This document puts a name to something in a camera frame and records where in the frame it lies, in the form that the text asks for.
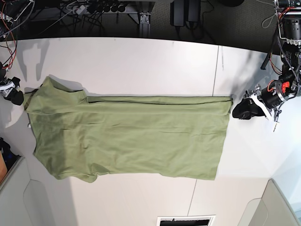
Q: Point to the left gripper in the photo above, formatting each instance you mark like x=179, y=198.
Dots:
x=262, y=102

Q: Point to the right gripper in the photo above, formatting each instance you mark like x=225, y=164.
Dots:
x=9, y=88

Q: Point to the green t-shirt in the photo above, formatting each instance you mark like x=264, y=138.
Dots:
x=85, y=136

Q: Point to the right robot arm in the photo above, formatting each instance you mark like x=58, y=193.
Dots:
x=13, y=14

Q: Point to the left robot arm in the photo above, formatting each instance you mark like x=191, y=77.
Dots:
x=287, y=36

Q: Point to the white power strip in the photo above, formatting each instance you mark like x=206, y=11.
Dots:
x=79, y=10

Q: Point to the black power adapter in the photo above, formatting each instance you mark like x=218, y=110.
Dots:
x=177, y=13

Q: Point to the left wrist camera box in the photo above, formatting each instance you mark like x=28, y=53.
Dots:
x=275, y=123

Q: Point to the white vent frame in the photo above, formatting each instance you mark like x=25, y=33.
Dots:
x=206, y=220

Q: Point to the aluminium table leg post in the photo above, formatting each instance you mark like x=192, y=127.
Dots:
x=144, y=25

